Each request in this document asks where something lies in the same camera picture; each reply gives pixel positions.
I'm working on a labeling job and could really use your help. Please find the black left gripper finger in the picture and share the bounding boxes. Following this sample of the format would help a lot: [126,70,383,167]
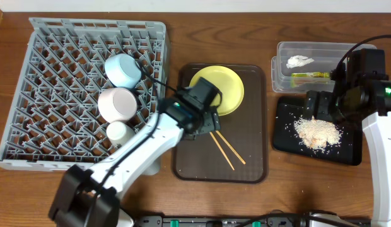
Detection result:
[184,126,208,141]
[203,110,221,133]

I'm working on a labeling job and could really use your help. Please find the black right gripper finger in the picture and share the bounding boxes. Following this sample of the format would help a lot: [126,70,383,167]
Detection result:
[302,90,320,120]
[318,91,334,122]

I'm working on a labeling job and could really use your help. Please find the wooden chopstick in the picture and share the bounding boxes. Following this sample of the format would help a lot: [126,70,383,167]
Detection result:
[209,132,235,171]
[215,131,246,165]

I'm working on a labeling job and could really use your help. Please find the green snack wrapper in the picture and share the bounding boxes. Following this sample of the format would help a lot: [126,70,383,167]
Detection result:
[290,72,330,88]

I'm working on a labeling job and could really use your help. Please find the rice and nut scraps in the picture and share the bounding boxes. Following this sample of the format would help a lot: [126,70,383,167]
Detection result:
[293,118,342,152]

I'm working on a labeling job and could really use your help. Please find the yellow plate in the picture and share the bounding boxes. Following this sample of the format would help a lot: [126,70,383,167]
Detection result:
[190,66,245,116]

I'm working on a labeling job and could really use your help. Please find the white tissue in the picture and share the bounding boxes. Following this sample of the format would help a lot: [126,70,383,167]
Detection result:
[286,55,314,69]

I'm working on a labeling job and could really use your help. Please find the pink bowl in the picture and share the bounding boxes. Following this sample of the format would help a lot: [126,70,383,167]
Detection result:
[98,88,137,123]

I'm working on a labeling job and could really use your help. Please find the light blue bowl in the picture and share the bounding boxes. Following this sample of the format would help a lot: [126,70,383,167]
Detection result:
[105,54,141,89]

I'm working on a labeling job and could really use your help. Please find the white cup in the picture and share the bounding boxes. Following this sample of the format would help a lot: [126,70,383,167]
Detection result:
[106,121,136,148]

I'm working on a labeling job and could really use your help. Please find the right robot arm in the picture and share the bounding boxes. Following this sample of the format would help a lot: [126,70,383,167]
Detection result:
[303,48,391,226]

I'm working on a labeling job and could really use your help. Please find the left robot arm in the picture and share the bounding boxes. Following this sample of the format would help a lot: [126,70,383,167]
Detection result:
[49,78,223,226]

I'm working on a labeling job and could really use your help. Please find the grey dishwasher rack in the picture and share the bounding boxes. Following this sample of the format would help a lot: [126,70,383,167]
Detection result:
[0,18,170,172]

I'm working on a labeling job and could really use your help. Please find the clear plastic bin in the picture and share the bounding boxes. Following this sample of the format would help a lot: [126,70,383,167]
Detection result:
[271,41,378,94]

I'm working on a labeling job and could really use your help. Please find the dark brown serving tray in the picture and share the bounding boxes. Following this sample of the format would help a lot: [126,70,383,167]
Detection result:
[172,64,269,183]

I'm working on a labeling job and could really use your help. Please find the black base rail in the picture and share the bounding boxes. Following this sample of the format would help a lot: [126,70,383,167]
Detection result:
[132,214,373,227]

